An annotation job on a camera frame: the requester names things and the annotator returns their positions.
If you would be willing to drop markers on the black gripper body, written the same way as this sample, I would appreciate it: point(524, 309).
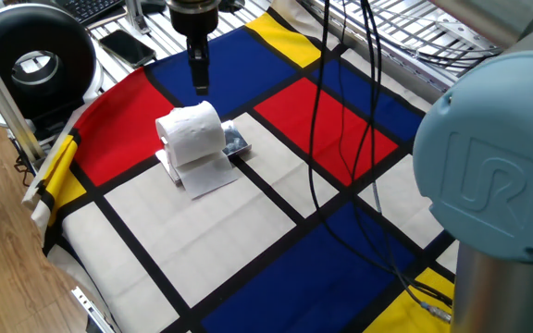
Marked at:
point(194, 23)

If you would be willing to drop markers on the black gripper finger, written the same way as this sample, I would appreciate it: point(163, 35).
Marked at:
point(199, 74)

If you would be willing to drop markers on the white toilet paper roll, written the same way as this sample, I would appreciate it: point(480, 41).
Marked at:
point(188, 131)

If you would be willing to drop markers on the grey and light-blue robot arm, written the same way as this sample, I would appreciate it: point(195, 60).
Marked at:
point(493, 162)

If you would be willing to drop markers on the black smartphone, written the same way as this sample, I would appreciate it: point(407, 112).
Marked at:
point(127, 47)

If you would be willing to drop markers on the chrome toilet paper holder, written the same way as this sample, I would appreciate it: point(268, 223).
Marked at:
point(236, 141)

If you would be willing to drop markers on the black keyboard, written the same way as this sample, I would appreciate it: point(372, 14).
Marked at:
point(86, 8)

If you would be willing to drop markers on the colour block grid tablecloth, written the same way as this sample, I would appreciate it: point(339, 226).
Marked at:
point(202, 240)

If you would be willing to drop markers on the metal drawer slide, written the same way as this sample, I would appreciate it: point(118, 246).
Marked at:
point(90, 307)

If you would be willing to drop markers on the small metal bracket post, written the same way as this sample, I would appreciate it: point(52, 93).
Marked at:
point(136, 16)

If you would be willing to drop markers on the aluminium edge rail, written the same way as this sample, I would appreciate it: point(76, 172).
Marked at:
point(387, 65)

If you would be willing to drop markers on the aluminium frame post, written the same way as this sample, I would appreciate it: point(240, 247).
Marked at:
point(3, 97)

